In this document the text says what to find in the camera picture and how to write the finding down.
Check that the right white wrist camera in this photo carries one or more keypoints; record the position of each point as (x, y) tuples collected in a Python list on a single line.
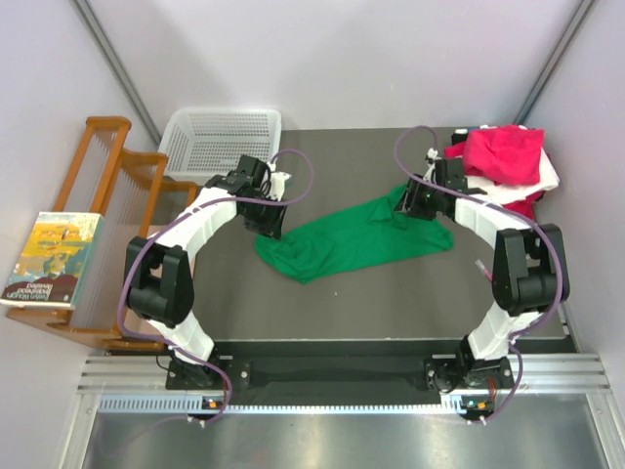
[(431, 159)]

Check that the grey slotted cable duct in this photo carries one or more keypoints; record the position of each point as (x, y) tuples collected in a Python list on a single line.
[(203, 405)]

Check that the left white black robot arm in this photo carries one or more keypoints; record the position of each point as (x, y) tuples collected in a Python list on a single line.
[(158, 273)]

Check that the wooden rack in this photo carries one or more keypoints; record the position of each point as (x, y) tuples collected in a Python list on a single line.
[(123, 186)]

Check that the pink red folded shirt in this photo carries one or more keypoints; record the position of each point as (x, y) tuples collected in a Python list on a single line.
[(499, 137)]

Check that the green t shirt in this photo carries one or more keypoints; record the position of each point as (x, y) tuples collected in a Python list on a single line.
[(367, 235)]

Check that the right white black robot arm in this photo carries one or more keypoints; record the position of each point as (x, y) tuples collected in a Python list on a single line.
[(528, 276)]

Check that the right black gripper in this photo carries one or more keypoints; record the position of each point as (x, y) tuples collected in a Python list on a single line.
[(410, 206)]

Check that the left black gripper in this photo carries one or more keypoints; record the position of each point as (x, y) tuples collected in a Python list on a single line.
[(267, 220)]

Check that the white plastic basket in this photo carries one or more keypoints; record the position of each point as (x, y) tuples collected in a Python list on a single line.
[(201, 142)]

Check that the red bottom shirt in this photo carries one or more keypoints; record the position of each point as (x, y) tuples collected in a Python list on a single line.
[(525, 207)]

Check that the paperback book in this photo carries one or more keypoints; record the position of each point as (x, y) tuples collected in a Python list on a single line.
[(54, 262)]

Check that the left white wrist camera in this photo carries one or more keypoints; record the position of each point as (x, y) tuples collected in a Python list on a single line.
[(279, 180)]

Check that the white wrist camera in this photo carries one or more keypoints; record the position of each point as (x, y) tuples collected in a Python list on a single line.
[(279, 180), (431, 159)]

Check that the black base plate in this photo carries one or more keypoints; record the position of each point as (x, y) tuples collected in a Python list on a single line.
[(357, 372)]

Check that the white folded shirt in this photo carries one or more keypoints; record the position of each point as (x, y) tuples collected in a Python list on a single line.
[(542, 178)]

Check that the red marker pen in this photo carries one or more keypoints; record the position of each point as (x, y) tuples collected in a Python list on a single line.
[(484, 270)]

